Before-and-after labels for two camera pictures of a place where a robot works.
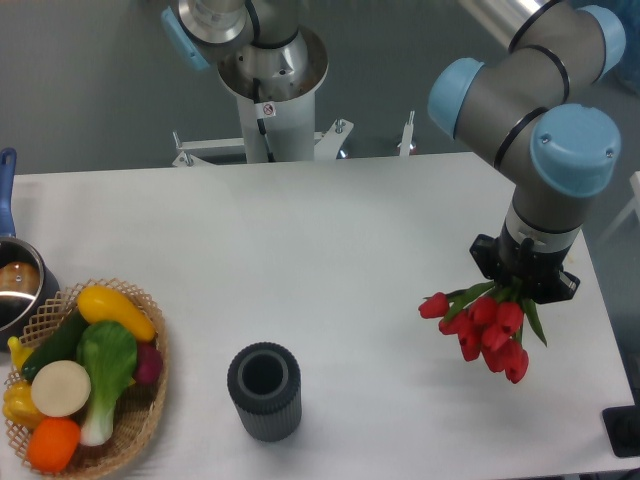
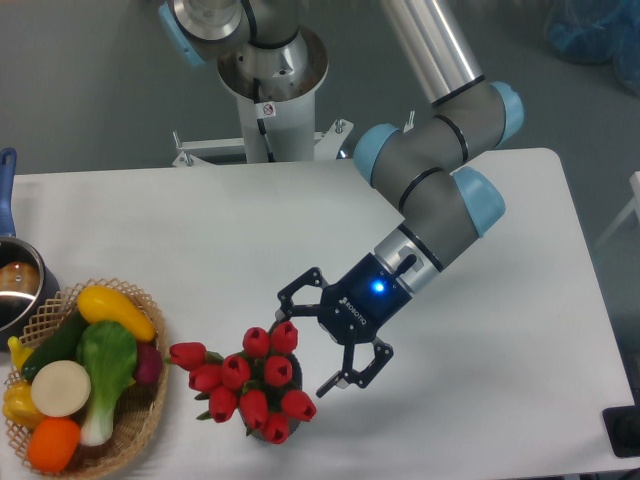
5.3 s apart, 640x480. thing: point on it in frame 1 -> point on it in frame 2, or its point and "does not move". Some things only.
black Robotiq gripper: (535, 273) -> (354, 310)
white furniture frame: (633, 203) does not move
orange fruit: (52, 444) does not move
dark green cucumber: (60, 344) does not move
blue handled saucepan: (27, 286) does not move
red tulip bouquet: (489, 323) -> (253, 383)
